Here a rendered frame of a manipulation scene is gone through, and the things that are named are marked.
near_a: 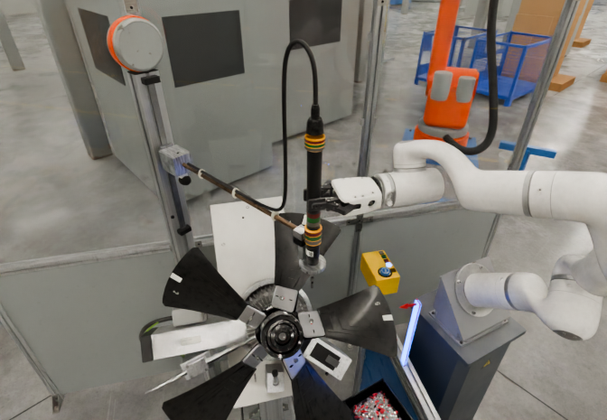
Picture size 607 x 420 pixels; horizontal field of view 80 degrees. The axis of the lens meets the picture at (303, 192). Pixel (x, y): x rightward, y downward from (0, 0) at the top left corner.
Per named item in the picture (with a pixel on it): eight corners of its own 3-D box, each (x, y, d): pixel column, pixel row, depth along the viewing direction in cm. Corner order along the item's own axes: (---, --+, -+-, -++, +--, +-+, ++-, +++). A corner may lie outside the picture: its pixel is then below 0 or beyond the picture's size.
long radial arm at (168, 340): (246, 311, 126) (247, 317, 115) (248, 332, 125) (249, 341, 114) (158, 326, 121) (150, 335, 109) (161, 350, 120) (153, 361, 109)
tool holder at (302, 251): (287, 262, 96) (286, 233, 91) (305, 248, 101) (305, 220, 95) (313, 279, 91) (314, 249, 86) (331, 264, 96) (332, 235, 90)
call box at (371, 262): (359, 271, 157) (361, 252, 151) (380, 267, 158) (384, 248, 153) (373, 299, 143) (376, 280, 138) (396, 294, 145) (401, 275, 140)
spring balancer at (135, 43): (112, 74, 113) (123, 78, 109) (97, 17, 104) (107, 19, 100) (159, 64, 123) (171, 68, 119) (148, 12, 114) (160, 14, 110)
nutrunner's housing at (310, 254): (302, 272, 97) (301, 104, 72) (311, 264, 99) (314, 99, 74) (312, 279, 94) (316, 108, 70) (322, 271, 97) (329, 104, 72)
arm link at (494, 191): (528, 135, 65) (384, 142, 87) (527, 221, 68) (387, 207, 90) (542, 132, 71) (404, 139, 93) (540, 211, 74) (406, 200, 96)
